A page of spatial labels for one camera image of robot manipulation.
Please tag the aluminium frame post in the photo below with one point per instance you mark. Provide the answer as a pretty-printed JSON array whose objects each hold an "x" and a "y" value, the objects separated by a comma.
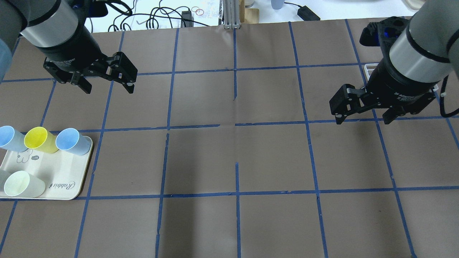
[{"x": 231, "y": 14}]

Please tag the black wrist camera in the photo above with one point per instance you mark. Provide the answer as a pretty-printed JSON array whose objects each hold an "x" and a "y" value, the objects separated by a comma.
[{"x": 383, "y": 33}]

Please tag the black power adapter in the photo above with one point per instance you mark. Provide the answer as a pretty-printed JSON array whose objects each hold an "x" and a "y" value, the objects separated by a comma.
[{"x": 306, "y": 14}]

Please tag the light blue cup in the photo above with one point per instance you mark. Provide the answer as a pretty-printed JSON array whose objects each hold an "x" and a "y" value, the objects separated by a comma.
[
  {"x": 12, "y": 139},
  {"x": 72, "y": 141}
]

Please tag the grey cup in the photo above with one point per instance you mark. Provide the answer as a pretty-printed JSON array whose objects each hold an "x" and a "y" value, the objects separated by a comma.
[{"x": 4, "y": 175}]

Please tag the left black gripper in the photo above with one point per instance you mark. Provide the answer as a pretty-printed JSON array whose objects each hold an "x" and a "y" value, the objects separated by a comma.
[{"x": 73, "y": 49}]

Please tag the cream white cup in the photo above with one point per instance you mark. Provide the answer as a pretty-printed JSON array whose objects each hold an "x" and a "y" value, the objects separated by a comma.
[{"x": 24, "y": 185}]

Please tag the yellow cup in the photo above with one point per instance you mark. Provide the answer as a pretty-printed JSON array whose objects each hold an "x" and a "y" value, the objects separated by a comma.
[{"x": 41, "y": 139}]

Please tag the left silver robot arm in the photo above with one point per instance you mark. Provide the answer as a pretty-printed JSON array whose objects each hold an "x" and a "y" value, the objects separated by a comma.
[{"x": 57, "y": 29}]

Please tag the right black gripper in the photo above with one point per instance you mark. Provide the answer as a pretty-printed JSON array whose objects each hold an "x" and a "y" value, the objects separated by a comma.
[{"x": 398, "y": 84}]

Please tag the cream rabbit tray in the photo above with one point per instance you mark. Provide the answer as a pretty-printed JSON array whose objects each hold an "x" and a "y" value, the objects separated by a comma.
[{"x": 63, "y": 172}]

